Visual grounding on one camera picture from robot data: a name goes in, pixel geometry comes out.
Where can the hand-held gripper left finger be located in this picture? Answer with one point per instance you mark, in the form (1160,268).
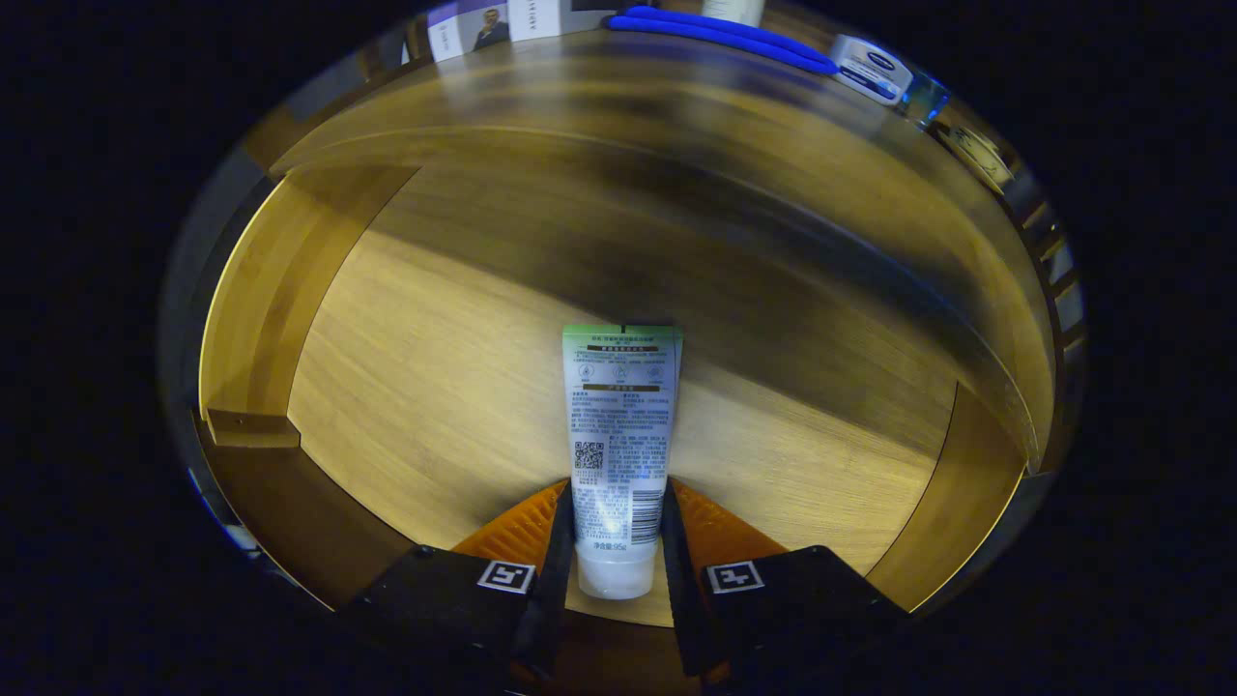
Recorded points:
(546,609)

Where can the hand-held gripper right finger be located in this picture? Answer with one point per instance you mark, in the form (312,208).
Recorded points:
(681,609)

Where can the white squeeze tube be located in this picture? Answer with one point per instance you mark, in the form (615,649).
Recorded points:
(618,425)

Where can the brown wooden drawer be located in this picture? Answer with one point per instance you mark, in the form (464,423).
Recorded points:
(435,387)

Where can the wooden countertop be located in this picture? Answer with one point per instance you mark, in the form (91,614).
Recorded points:
(580,87)

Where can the beige lidded teacup with saucer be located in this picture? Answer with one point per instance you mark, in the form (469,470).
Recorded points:
(976,155)

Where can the slim teal bottle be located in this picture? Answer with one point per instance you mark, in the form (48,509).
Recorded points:
(923,101)

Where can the white bottle blue cap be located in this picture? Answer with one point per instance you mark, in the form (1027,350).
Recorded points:
(870,68)

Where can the blue folded cloth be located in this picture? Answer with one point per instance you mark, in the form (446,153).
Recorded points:
(725,34)

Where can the thin purple book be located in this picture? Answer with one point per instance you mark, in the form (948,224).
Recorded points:
(464,34)

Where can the thick white book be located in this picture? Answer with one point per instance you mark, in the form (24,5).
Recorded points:
(536,17)

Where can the white pump bottle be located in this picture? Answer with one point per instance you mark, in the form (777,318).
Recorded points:
(733,10)

